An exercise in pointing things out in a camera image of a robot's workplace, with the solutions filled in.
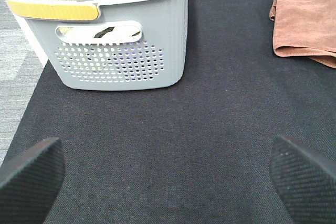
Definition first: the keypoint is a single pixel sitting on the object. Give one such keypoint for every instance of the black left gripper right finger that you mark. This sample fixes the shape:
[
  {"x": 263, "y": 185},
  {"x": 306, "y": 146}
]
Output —
[{"x": 304, "y": 179}]

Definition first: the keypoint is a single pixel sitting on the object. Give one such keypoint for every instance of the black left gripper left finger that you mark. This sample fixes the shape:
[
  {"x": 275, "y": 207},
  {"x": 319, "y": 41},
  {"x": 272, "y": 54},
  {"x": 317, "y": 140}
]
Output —
[{"x": 31, "y": 181}]

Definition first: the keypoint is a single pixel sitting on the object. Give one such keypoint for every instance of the brown towel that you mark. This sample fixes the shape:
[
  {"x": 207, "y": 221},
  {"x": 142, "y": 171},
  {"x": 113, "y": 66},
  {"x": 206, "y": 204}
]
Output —
[{"x": 304, "y": 28}]

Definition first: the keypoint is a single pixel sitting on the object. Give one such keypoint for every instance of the black table mat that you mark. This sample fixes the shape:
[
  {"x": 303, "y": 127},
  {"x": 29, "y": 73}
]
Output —
[{"x": 197, "y": 151}]

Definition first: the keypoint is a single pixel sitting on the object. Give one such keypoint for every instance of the grey plastic laundry basket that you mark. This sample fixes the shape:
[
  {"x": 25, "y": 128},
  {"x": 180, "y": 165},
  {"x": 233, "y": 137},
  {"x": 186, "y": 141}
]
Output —
[{"x": 156, "y": 60}]

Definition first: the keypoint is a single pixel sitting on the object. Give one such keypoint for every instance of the white black patterned towel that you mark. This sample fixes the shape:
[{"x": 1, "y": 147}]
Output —
[{"x": 103, "y": 33}]

